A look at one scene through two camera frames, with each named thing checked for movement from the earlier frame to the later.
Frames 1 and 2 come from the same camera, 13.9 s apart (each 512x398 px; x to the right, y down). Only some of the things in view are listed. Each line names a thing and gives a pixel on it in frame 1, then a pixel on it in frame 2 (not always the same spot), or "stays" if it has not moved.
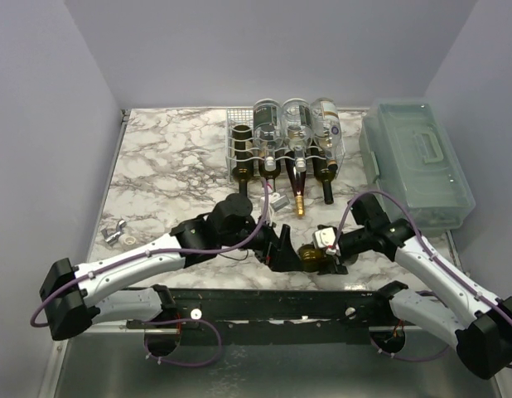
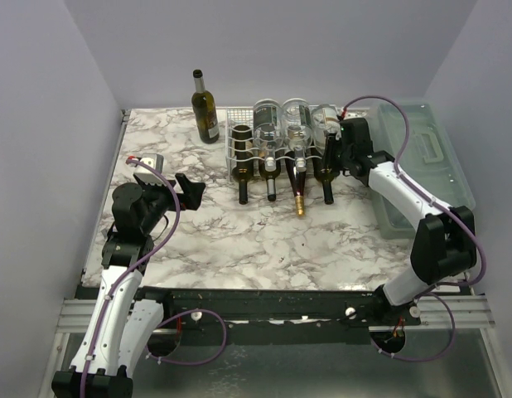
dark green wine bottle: (311, 257) to (205, 109)
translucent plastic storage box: (409, 156) stays
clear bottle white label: (326, 128) stays
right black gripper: (330, 263) to (336, 146)
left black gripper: (284, 259) to (192, 191)
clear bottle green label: (297, 122) stays
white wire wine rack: (267, 143) stays
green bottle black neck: (243, 157) stays
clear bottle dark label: (268, 129) stays
